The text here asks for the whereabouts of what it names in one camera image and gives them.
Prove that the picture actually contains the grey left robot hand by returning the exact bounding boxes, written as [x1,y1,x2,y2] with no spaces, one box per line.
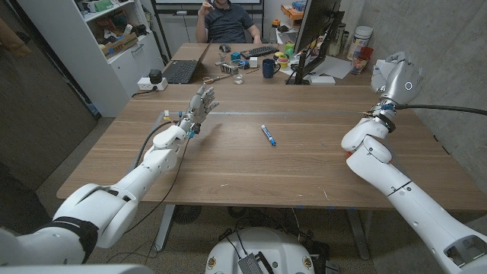
[177,84,220,135]

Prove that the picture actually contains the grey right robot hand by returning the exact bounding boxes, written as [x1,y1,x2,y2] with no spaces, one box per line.
[371,51,424,112]

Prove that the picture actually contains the person forearm tan sleeve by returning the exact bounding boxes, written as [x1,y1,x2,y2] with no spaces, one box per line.
[0,17,32,58]

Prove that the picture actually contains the blue marker pen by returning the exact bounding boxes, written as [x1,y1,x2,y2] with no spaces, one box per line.
[260,124,277,147]

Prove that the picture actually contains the black laptop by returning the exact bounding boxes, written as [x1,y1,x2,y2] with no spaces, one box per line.
[162,42,212,85]

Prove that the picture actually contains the clear drinking glass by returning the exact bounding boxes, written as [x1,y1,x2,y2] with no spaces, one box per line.
[231,59,247,85]

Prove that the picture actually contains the white power strip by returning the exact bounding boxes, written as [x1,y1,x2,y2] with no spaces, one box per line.
[137,77,169,91]

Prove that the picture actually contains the white round canister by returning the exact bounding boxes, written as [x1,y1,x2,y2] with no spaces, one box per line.
[346,25,374,61]

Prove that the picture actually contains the wooden office desk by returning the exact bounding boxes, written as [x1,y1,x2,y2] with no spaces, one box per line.
[163,42,381,87]

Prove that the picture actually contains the white paper sheet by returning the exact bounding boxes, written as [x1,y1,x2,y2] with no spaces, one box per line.
[281,55,353,80]

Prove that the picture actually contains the flat white box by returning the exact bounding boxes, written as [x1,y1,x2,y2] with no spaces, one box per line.
[308,75,336,86]

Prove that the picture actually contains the dark blue mug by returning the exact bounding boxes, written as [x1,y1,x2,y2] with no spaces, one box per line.
[262,58,282,79]

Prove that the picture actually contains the black keyboard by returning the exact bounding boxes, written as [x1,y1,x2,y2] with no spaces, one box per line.
[240,45,279,59]

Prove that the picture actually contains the seated person dark shirt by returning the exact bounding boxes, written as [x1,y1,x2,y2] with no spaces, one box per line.
[195,0,263,44]

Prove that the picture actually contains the brown cardboard box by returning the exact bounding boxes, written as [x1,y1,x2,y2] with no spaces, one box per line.
[100,32,139,58]

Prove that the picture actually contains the black computer monitor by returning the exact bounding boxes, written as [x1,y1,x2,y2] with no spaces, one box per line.
[285,0,345,85]

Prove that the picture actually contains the black round floor fan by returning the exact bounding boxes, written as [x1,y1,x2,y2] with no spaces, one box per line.
[173,205,202,225]

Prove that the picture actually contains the white shelf cabinet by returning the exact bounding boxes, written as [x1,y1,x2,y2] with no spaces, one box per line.
[17,0,165,118]

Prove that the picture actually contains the grey table leg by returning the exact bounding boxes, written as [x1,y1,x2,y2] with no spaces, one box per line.
[345,209,371,261]
[154,204,176,252]

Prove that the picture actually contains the orange storage box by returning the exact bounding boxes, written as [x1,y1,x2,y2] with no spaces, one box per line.
[280,3,305,21]

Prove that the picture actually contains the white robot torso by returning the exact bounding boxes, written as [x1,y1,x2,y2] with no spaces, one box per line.
[204,227,316,274]

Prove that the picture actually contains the grey finned electronics box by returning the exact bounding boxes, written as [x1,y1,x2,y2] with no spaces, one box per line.
[238,253,264,274]

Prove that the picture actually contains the person in dark trousers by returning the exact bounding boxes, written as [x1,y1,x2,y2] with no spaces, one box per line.
[0,163,53,233]

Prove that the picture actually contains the scissors with tan handles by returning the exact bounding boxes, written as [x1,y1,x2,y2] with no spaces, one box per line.
[202,73,232,85]

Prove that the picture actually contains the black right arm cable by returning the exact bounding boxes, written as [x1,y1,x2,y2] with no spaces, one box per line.
[395,104,487,117]

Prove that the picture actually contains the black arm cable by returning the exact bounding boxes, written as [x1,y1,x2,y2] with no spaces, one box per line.
[395,104,487,117]
[135,119,183,168]

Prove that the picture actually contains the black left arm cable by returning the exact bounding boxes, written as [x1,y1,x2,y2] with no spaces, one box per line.
[135,119,183,168]

